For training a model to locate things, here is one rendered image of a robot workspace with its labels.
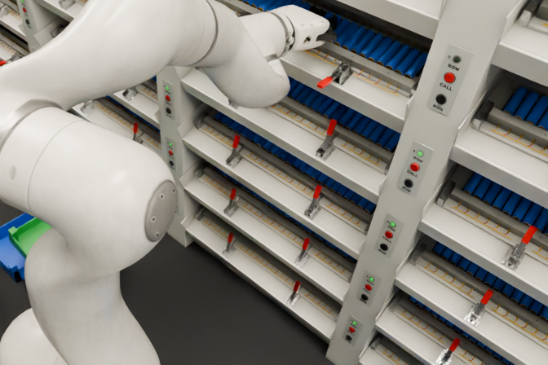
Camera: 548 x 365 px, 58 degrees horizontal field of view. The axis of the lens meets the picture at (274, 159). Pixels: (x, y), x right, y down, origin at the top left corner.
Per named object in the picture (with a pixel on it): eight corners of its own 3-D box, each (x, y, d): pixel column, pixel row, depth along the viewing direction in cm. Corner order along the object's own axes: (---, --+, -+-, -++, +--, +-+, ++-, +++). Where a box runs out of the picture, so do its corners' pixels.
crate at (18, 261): (17, 283, 160) (11, 268, 155) (-16, 248, 168) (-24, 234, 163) (96, 230, 179) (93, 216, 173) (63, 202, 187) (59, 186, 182)
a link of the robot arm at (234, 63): (257, 97, 58) (303, 90, 87) (192, -28, 57) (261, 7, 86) (193, 132, 60) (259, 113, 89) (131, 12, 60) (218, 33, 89)
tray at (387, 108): (403, 135, 95) (408, 104, 87) (183, 22, 121) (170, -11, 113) (455, 68, 102) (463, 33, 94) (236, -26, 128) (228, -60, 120)
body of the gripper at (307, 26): (301, 24, 86) (334, 16, 94) (256, 4, 90) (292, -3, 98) (291, 64, 90) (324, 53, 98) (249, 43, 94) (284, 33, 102)
